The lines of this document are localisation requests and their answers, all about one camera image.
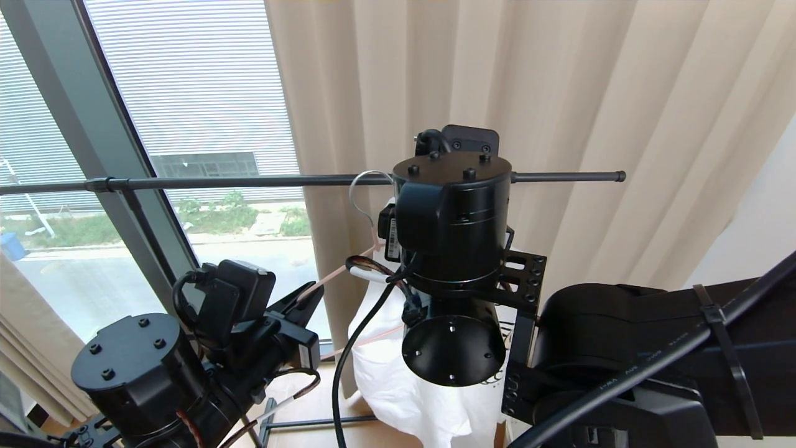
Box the beige curtain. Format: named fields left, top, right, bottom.
left=0, top=252, right=100, bottom=430
left=264, top=0, right=796, bottom=399

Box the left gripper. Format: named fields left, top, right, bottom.
left=223, top=313, right=322, bottom=400

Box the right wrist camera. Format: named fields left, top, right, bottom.
left=415, top=124, right=501, bottom=161

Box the white printed t-shirt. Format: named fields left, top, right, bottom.
left=347, top=198, right=518, bottom=448

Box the black clothes rack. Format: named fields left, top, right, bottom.
left=0, top=170, right=627, bottom=448

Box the window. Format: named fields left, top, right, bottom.
left=0, top=0, right=331, bottom=369

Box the pink clothes hanger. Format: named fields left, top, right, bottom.
left=297, top=170, right=405, bottom=361

